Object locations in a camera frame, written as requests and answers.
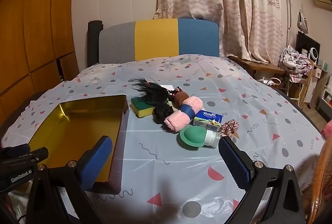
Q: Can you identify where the patterned plastic tablecloth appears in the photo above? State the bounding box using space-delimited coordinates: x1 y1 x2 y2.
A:
1 54 327 224

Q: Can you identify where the black monitor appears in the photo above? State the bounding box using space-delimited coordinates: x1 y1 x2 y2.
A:
296 32 321 58

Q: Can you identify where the black scrunchie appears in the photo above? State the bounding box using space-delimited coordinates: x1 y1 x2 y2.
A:
153 103 174 125

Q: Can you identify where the white bag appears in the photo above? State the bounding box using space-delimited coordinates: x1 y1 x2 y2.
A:
259 77 282 88

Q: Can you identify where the green and yellow sponge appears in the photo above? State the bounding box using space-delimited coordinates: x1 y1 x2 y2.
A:
130 97 160 119

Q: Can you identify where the brown makeup sponge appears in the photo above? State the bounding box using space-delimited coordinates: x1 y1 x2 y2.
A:
172 91 190 107

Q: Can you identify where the white round fan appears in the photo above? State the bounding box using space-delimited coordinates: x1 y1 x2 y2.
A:
310 47 321 63

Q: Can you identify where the wooden side table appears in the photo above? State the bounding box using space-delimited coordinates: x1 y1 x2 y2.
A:
227 55 285 75

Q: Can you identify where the grey yellow blue chair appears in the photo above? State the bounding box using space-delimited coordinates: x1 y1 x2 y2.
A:
99 18 220 65

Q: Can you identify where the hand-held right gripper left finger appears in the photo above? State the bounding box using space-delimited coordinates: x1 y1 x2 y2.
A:
24 136 113 224

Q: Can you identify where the pink towel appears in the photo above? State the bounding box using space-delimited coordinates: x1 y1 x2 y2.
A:
163 96 203 133

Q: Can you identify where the gold metal tin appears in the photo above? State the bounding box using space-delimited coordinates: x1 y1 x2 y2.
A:
27 95 129 194

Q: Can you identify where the green silicone bottle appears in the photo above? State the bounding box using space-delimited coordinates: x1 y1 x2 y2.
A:
177 127 221 149

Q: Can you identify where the wooden wardrobe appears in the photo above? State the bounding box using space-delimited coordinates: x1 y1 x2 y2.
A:
0 0 81 121

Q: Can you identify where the black braided beaded hairpiece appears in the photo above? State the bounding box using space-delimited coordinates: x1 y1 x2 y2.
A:
129 78 182 111

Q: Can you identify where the blue green tissue packet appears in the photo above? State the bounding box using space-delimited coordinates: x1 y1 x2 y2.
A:
192 110 224 132

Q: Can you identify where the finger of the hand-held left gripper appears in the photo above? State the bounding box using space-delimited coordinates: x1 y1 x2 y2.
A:
0 143 30 157
24 147 50 163

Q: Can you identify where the pile of clothes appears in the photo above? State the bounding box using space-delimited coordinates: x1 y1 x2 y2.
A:
279 45 314 83

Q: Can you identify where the wicker chair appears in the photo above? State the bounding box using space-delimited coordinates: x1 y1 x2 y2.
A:
307 146 332 224

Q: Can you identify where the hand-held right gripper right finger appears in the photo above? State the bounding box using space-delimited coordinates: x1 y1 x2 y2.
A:
218 136 306 224

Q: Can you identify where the white garment steamer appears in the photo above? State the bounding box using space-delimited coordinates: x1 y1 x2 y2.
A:
286 0 310 45

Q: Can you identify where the wall air conditioner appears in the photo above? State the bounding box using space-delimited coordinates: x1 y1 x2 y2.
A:
312 0 332 10

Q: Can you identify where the pink scrunchie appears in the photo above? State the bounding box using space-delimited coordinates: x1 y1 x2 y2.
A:
220 120 239 139

